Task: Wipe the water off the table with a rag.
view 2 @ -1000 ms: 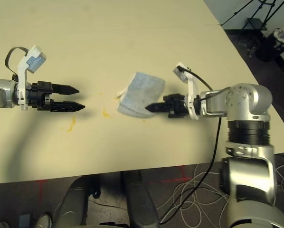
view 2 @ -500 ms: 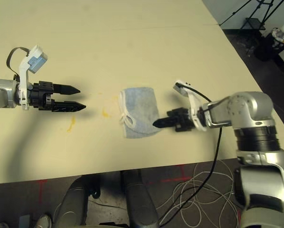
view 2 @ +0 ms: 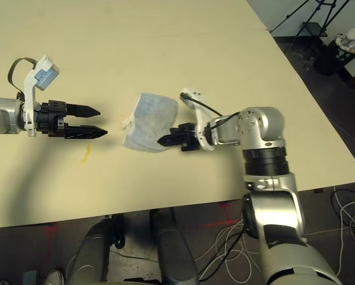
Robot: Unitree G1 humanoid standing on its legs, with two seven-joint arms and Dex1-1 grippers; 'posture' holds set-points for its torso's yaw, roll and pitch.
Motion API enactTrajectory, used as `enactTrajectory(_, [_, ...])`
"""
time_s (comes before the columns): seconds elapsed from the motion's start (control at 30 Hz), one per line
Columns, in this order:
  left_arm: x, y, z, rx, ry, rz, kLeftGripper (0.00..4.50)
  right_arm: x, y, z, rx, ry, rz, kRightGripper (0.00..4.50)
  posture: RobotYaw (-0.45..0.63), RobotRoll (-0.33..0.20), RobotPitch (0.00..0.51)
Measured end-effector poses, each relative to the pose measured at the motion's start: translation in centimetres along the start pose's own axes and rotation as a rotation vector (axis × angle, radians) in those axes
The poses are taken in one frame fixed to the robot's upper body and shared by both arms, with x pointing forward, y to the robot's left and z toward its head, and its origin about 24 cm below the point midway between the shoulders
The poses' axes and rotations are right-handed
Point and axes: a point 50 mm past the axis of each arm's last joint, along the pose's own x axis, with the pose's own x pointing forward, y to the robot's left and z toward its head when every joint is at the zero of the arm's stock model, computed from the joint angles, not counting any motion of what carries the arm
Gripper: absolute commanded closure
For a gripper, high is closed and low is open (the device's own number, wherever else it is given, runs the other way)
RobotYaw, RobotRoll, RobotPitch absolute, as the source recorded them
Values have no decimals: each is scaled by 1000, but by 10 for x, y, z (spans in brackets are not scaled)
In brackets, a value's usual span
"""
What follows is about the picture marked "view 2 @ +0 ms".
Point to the grey robot leg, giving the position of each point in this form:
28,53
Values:
174,252
91,252

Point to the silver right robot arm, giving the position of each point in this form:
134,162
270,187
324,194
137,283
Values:
272,207

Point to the long yellow liquid stain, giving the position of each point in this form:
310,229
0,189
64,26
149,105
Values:
88,153

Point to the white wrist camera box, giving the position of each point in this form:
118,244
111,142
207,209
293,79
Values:
32,89
199,114

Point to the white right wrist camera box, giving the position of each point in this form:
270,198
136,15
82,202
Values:
199,114

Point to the black bin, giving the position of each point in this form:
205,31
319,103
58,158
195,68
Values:
326,62

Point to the grey robot left leg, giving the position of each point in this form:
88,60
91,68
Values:
91,252

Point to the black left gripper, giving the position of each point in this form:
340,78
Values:
51,118

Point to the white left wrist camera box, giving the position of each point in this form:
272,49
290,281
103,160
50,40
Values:
32,89

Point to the blue terry rag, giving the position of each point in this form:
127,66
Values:
150,118

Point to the grey robot right leg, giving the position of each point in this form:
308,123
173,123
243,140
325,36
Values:
174,252

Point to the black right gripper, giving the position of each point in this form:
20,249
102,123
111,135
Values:
190,139

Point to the black folding stand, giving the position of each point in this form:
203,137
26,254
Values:
314,24

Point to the black tripod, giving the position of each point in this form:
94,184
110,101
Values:
290,15

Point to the black post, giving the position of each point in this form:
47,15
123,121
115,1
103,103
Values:
117,231
155,221

